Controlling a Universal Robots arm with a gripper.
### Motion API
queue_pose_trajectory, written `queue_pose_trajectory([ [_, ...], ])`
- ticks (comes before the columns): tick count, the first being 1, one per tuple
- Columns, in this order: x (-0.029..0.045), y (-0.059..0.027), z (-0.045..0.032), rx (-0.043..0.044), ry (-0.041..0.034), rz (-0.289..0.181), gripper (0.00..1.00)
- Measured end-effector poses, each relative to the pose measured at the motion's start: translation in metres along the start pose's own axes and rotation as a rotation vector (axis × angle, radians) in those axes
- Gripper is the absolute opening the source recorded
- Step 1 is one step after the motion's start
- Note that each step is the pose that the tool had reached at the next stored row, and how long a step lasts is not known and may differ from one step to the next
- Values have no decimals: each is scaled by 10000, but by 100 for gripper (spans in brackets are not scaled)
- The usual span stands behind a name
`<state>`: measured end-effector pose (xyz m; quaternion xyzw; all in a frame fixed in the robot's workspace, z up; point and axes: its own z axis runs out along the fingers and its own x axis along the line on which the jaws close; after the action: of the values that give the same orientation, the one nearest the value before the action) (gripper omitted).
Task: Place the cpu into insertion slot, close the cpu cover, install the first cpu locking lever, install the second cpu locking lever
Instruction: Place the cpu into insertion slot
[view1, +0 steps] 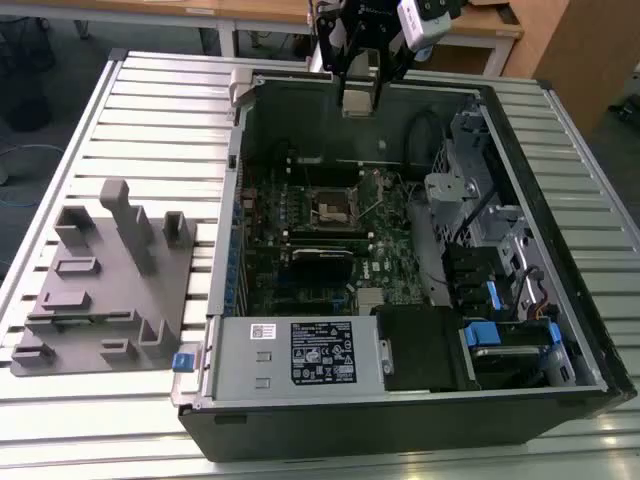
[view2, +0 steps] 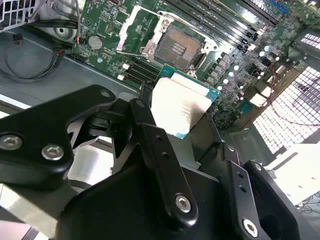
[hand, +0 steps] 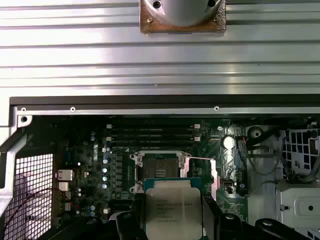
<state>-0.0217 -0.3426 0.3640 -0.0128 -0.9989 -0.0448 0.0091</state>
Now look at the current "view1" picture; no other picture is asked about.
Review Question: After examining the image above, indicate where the black office chair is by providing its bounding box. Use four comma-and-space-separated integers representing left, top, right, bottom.
0, 29, 56, 134

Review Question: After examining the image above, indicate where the silver chipset heatsink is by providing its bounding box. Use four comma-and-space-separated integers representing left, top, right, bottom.
355, 287, 386, 307

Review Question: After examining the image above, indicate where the grey parts rack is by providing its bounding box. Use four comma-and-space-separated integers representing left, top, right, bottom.
9, 177, 199, 377

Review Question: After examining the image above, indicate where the silver CPU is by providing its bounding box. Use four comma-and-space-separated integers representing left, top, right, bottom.
341, 74, 379, 119

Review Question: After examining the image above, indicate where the black looped cable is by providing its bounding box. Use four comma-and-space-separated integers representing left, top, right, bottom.
405, 107, 449, 169

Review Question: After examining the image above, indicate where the pale wooden desk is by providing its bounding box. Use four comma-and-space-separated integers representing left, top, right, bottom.
449, 9, 524, 76
0, 0, 311, 59

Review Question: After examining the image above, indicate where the CPU socket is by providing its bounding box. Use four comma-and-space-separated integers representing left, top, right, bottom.
307, 184, 365, 233

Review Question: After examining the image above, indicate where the green motherboard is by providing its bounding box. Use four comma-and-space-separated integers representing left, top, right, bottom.
238, 158, 437, 319

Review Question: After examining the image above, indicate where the black graphics card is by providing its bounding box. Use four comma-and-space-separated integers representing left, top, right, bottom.
291, 247, 357, 290

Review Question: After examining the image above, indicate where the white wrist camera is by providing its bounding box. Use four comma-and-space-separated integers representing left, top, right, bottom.
397, 0, 464, 51

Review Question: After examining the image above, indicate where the silver metal drive cage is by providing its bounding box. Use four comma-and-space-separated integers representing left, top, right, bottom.
423, 110, 564, 321

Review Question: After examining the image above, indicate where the coloured wire bundle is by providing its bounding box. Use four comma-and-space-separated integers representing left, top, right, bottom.
527, 292, 551, 321

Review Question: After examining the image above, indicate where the brown wooden cabinet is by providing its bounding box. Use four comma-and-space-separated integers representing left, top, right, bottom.
502, 0, 640, 139

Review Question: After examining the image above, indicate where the grey power supply unit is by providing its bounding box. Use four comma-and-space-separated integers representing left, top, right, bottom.
199, 314, 396, 401

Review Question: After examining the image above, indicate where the black disk bay bracket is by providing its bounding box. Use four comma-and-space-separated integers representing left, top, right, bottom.
442, 244, 506, 309

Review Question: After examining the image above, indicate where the grey case latch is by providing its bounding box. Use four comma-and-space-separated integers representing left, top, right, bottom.
228, 68, 255, 109

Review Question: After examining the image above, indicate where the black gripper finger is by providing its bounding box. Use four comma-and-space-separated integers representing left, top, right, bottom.
319, 14, 353, 109
375, 29, 417, 109

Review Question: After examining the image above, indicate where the black PC case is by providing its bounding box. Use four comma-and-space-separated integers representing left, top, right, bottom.
169, 69, 639, 464

